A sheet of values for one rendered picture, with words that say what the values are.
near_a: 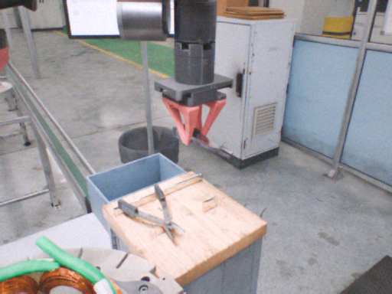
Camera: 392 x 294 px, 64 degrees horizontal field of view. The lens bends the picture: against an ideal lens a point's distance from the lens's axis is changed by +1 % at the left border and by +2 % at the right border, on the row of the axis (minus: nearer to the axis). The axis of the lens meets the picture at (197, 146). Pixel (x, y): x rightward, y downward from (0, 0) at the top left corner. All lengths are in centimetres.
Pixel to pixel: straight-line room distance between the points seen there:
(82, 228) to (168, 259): 56
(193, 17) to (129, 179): 39
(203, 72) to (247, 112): 210
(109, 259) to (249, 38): 211
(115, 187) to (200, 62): 36
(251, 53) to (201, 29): 199
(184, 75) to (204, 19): 8
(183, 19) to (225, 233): 31
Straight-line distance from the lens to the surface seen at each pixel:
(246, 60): 240
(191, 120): 44
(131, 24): 43
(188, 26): 42
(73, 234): 97
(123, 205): 51
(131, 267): 41
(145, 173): 71
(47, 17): 1382
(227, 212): 53
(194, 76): 43
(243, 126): 257
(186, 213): 52
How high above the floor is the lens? 139
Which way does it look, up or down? 26 degrees down
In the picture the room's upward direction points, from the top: straight up
